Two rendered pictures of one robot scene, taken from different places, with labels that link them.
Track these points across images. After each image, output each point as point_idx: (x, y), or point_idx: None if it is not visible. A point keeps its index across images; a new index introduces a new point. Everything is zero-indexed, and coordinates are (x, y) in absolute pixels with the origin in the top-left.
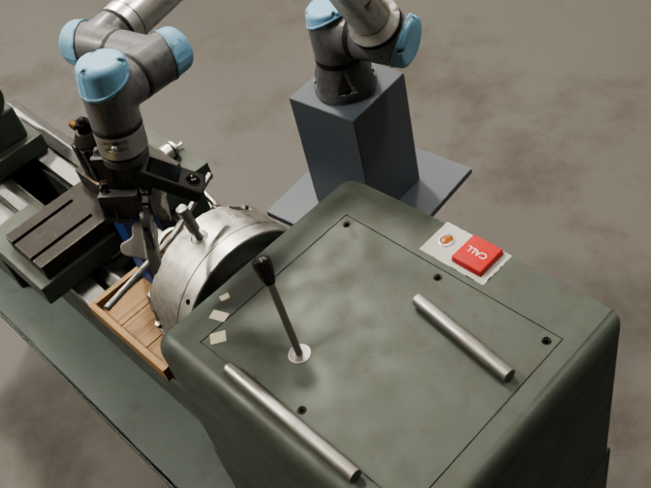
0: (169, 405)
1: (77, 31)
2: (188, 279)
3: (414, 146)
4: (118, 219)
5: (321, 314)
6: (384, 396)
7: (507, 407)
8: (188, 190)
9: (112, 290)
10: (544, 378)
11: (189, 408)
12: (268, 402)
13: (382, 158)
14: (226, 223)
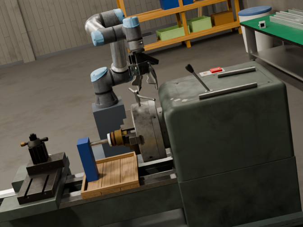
0: None
1: (99, 30)
2: (149, 112)
3: None
4: (143, 72)
5: (200, 88)
6: (238, 82)
7: (261, 71)
8: (156, 59)
9: (84, 186)
10: (260, 67)
11: (143, 210)
12: (220, 90)
13: None
14: (141, 102)
